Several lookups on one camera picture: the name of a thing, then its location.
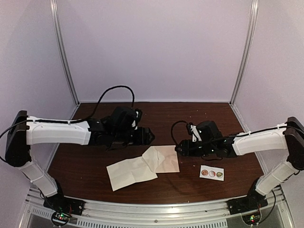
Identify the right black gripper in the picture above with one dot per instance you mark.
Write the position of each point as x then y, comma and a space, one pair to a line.
186, 149

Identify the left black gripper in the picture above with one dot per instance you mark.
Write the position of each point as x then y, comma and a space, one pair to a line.
143, 139

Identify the beige paper envelope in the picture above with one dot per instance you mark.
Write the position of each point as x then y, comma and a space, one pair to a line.
168, 159

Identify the white paper sheet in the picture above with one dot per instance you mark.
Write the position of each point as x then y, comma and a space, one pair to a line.
128, 172

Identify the white letter paper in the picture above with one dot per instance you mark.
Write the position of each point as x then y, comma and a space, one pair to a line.
153, 158

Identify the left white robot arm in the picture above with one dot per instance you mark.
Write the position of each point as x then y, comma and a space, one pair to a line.
121, 127

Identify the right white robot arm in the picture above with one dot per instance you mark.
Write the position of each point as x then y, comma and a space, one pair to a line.
207, 140

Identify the sticker sheet with three seals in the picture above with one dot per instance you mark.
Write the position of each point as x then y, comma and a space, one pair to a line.
211, 173

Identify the right circuit board with leds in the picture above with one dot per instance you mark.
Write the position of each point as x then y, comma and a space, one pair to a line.
251, 219

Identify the circuit board with leds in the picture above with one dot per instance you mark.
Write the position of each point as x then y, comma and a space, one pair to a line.
60, 218
251, 219

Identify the left circuit board with leds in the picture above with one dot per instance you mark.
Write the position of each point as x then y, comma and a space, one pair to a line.
60, 218

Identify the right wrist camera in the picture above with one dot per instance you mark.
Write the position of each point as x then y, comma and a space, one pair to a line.
193, 132

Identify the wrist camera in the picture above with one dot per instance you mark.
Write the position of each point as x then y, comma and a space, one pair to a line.
137, 118
193, 132

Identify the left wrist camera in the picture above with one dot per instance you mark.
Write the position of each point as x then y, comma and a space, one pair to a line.
137, 118

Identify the front aluminium rail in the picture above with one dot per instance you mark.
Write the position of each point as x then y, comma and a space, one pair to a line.
208, 214

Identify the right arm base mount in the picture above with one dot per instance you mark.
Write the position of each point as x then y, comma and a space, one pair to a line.
245, 204

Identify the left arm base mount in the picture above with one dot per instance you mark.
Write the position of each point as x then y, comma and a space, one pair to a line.
66, 205

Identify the right aluminium frame post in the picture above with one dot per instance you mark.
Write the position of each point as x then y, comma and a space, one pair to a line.
247, 46

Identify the aluminium frame post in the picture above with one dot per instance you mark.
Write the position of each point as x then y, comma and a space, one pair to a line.
62, 52
247, 46

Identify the left aluminium frame post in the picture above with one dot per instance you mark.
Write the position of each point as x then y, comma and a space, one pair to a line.
62, 52

